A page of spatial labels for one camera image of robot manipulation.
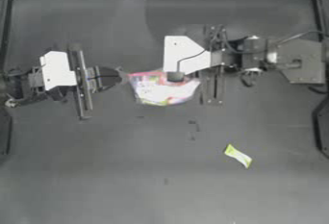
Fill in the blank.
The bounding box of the clear bag with pink zip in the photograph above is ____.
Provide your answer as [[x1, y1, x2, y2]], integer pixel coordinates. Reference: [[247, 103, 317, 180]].
[[127, 69, 202, 107]]

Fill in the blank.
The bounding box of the green and white candy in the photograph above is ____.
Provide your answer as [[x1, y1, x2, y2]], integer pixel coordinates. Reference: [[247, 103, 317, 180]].
[[223, 143, 253, 169]]

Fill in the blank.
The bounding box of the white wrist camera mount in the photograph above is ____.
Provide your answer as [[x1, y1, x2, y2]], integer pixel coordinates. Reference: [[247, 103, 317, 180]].
[[39, 50, 80, 91], [162, 35, 214, 76]]

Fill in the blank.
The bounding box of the black arching arm cable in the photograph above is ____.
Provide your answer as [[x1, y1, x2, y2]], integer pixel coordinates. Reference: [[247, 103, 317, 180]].
[[273, 29, 329, 47]]

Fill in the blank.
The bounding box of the thin black camera cable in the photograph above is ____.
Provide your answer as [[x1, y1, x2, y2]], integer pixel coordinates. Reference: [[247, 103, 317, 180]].
[[172, 48, 210, 74]]

